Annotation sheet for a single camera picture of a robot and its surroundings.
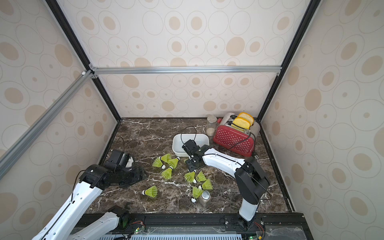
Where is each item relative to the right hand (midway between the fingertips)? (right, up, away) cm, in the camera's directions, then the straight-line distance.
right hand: (192, 167), depth 87 cm
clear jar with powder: (+13, +25, +14) cm, 31 cm away
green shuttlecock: (-1, -5, -2) cm, 5 cm away
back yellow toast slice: (+33, +30, +4) cm, 45 cm away
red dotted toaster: (+22, +18, +5) cm, 29 cm away
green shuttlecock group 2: (-12, +1, +6) cm, 13 cm away
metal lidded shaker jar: (+7, -11, -16) cm, 21 cm away
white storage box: (-9, +15, +17) cm, 25 cm away
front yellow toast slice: (+30, +26, 0) cm, 39 cm away
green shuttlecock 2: (+5, -6, -2) cm, 8 cm away
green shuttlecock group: (-21, +1, +4) cm, 21 cm away
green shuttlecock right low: (+8, -9, -5) cm, 13 cm away
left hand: (-21, -1, -16) cm, 27 cm away
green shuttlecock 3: (+3, -12, -8) cm, 15 cm away
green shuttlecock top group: (-16, +5, +5) cm, 18 cm away
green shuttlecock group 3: (-15, -4, +2) cm, 15 cm away
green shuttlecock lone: (-21, -11, -8) cm, 25 cm away
